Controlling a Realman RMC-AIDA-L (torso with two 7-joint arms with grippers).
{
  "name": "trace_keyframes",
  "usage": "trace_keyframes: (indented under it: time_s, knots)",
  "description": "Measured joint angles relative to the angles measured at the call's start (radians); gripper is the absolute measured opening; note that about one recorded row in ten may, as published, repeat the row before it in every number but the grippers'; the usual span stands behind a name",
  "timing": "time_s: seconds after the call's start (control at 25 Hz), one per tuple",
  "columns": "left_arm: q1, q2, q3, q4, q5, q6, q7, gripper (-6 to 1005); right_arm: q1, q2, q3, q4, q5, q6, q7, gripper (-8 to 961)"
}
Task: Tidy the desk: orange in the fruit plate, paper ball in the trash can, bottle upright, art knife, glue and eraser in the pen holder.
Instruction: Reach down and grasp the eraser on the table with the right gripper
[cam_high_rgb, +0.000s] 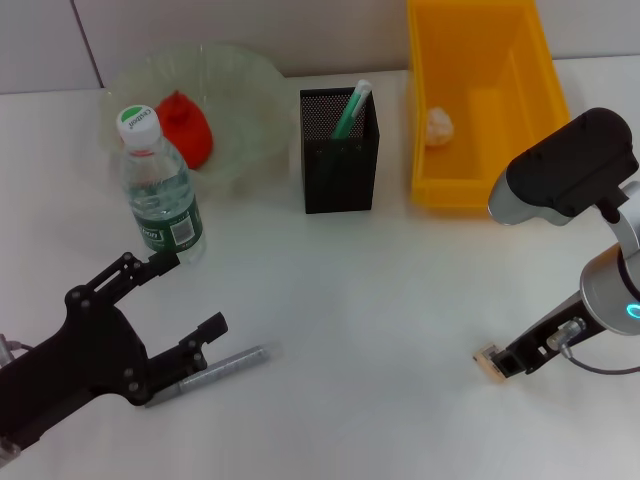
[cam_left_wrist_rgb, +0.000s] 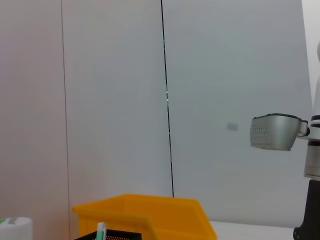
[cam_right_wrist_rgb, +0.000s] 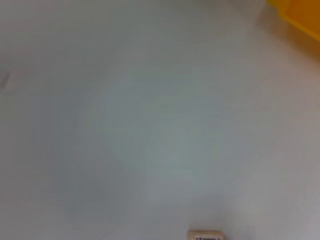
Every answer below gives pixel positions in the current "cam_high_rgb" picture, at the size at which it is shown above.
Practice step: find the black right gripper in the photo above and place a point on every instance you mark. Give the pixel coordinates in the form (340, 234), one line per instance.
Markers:
(555, 330)

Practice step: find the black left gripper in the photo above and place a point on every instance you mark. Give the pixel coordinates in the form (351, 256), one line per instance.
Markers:
(75, 370)

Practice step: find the small beige cork cylinder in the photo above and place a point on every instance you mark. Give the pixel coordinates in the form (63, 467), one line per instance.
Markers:
(484, 361)

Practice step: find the grey marker pen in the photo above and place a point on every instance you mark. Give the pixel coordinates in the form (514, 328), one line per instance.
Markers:
(235, 362)

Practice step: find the clear green-label water bottle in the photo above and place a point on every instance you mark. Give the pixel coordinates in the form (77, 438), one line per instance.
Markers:
(160, 200)

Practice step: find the red funnel-shaped object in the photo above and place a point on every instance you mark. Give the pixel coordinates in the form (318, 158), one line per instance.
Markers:
(192, 130)

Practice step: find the white paper ball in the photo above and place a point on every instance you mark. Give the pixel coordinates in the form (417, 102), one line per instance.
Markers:
(440, 127)

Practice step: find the green utility knife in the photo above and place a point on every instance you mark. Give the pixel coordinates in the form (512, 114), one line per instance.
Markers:
(352, 110)

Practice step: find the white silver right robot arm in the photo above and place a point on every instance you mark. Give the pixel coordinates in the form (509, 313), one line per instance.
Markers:
(575, 165)

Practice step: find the black mesh pen holder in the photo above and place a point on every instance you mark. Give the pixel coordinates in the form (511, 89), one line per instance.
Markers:
(340, 175)

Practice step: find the green glass fruit plate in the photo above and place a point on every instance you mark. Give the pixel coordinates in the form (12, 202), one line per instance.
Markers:
(240, 100)

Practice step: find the right gripper silver plug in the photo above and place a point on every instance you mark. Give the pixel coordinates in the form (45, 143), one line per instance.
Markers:
(565, 334)

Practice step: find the gripper silver plug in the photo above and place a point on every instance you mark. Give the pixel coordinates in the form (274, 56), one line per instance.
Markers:
(565, 334)
(10, 346)

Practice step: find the left gripper silver plug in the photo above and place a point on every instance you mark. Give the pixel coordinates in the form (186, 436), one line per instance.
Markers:
(10, 346)

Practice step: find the yellow plastic bin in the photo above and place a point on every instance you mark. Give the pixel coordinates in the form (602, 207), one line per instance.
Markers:
(480, 60)

